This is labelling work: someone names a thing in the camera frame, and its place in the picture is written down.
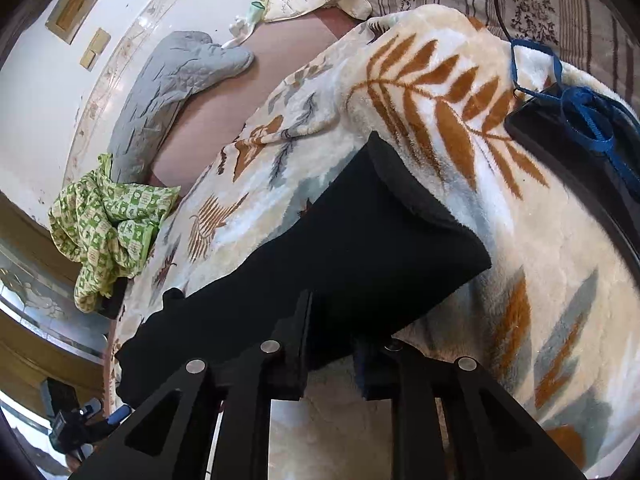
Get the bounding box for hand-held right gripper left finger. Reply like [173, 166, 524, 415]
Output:
[67, 290, 315, 480]

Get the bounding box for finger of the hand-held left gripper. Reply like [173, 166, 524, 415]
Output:
[101, 406, 133, 432]

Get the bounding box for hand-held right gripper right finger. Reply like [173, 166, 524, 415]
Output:
[352, 336, 588, 480]

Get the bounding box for black pants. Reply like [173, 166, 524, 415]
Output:
[115, 130, 493, 408]

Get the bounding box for wooden glass door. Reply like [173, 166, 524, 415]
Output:
[0, 195, 111, 411]

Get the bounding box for green checkered quilt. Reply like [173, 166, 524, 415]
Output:
[48, 154, 182, 313]

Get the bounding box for leaf print fleece blanket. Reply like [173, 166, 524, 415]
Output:
[107, 4, 640, 480]

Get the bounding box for pink mattress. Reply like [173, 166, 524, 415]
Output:
[150, 7, 361, 201]

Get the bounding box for grey quilted pillow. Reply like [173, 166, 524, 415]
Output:
[106, 31, 256, 183]

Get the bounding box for black flat device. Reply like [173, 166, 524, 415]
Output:
[504, 82, 640, 241]

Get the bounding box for small white cloth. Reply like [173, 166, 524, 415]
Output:
[220, 17, 256, 48]

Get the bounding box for blue strap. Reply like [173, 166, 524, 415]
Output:
[509, 39, 640, 186]

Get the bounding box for small wooden wall plaque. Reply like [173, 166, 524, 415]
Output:
[80, 27, 112, 70]

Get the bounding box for black cable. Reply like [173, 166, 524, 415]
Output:
[492, 0, 526, 43]

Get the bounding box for large wooden picture frame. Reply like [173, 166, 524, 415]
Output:
[45, 0, 115, 45]

